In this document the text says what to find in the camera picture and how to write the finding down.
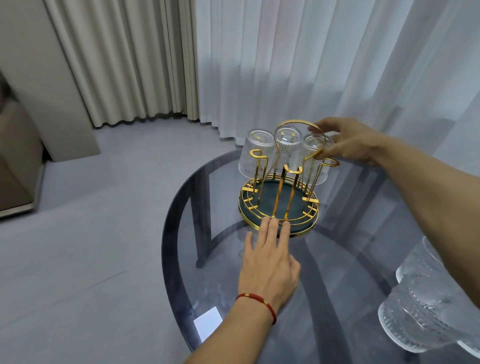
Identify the person's right hand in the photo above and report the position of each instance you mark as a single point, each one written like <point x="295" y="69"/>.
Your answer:
<point x="356" y="144"/>

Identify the person's left hand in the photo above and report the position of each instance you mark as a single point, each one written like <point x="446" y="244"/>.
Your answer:
<point x="268" y="270"/>

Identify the person's right forearm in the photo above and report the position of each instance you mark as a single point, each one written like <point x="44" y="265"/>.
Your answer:
<point x="431" y="195"/>

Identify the white paper sheet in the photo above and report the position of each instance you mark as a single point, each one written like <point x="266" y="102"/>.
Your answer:
<point x="208" y="324"/>

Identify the white sheer curtain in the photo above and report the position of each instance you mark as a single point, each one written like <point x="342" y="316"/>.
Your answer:
<point x="300" y="56"/>

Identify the beige pleated curtain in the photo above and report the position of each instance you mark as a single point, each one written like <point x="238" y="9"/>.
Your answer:
<point x="123" y="60"/>

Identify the beige sofa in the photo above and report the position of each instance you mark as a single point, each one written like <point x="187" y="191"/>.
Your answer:
<point x="18" y="150"/>

